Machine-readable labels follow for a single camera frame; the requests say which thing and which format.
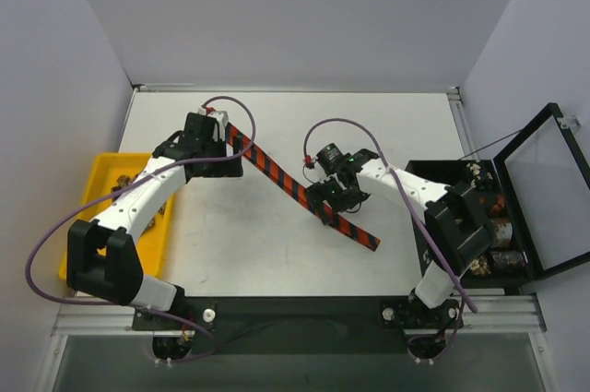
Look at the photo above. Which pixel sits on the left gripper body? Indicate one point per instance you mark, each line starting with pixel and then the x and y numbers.
pixel 229 163

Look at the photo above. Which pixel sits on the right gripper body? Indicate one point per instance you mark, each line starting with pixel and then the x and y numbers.
pixel 323 191

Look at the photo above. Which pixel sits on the orange navy striped tie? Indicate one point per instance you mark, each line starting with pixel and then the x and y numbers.
pixel 290 186

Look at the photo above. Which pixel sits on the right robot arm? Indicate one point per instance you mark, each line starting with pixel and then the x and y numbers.
pixel 378 178

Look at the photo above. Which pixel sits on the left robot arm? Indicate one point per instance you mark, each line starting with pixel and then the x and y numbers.
pixel 102 259

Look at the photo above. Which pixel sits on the brown floral tie in tray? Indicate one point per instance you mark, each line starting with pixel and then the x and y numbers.
pixel 122 182

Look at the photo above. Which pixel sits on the brown floral rolled tie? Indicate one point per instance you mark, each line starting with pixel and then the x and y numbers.
pixel 480 267

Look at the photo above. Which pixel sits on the blue orange rolled tie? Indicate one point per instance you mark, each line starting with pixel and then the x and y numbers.
pixel 503 230

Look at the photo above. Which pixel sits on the black tie storage box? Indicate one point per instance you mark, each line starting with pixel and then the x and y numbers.
pixel 463 232

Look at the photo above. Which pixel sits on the dark rolled tie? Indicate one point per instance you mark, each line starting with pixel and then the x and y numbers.
pixel 506 260

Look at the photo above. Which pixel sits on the black framed glass box lid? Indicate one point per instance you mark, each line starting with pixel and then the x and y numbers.
pixel 544 175

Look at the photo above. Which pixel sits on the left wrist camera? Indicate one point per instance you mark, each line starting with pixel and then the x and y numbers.
pixel 218 120

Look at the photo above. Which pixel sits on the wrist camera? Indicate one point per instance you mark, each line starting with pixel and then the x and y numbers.
pixel 330 159
pixel 218 120

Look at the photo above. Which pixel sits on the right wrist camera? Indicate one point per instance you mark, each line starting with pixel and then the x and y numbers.
pixel 330 159

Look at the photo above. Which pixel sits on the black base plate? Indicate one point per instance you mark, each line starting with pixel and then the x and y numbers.
pixel 320 325

